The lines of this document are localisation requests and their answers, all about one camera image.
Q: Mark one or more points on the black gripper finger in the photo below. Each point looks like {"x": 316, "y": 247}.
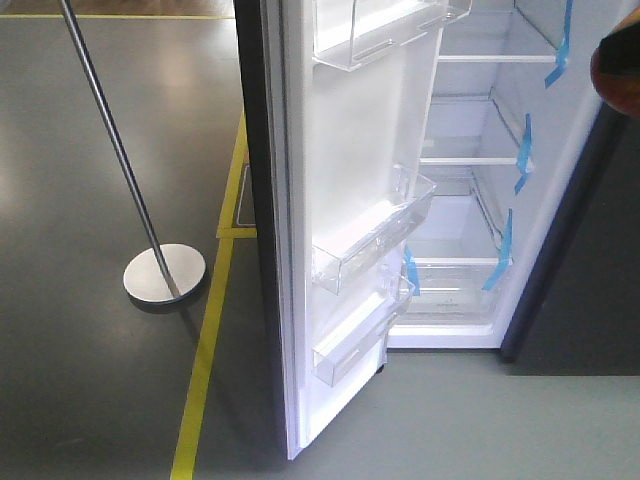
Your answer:
{"x": 619, "y": 51}

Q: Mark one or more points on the red apple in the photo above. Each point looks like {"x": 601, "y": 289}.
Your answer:
{"x": 620, "y": 92}

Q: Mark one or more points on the open fridge door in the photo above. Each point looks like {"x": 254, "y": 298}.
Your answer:
{"x": 322, "y": 145}

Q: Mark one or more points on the clear door bin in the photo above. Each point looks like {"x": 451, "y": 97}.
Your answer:
{"x": 351, "y": 34}
{"x": 360, "y": 328}
{"x": 344, "y": 253}

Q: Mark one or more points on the clear crisper drawer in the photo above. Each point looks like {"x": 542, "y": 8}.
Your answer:
{"x": 450, "y": 289}

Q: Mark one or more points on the dark floor sign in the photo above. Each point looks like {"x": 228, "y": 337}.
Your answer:
{"x": 244, "y": 214}

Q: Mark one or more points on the silver floor lamp stand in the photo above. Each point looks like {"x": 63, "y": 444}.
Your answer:
{"x": 163, "y": 273}

